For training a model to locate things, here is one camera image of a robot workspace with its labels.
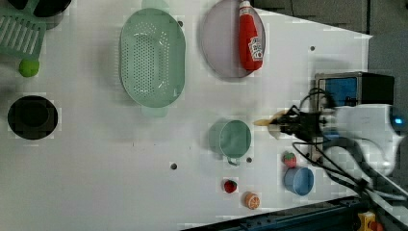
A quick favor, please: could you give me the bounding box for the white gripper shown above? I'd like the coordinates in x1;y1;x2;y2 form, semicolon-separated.
277;109;337;141

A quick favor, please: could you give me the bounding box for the yellow plush banana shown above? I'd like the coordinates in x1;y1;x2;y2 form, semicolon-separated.
253;110;288;140

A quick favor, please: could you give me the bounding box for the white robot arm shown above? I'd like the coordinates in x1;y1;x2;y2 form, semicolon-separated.
269;104;407;201

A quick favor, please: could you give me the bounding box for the pink plush strawberry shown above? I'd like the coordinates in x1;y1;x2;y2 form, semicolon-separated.
282;152;297;168

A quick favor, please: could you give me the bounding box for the blue bowl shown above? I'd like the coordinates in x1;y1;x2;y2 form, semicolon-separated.
283;167;315;196

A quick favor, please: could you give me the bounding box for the red plush ketchup bottle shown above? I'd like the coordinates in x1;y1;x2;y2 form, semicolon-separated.
239;0;264;71

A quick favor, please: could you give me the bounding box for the orange slice toy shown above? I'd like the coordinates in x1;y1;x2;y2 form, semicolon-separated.
244;192;260;210

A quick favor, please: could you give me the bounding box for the small red strawberry toy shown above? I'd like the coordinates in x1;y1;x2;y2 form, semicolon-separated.
223;180;238;193

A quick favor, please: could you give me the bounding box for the grey round plate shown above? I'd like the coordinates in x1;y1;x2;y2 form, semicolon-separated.
201;0;266;78

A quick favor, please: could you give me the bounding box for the green perforated colander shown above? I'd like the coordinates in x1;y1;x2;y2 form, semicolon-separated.
119;0;186;117

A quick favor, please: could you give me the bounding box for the black cylindrical cup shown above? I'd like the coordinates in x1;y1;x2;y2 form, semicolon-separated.
8;95;59;141

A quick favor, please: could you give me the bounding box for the black short cylinder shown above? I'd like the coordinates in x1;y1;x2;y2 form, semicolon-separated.
7;0;72;30

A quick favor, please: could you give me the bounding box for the green lime toy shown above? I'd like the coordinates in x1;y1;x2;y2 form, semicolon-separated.
18;60;39;77

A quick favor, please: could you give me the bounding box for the green plastic spatula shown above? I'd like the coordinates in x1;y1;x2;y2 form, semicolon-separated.
0;0;46;60

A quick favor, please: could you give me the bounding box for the green cup with handle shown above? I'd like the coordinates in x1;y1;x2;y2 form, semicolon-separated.
209;119;252;167

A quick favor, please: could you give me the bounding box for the blue metal frame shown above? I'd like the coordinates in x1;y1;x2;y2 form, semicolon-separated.
183;196;407;231

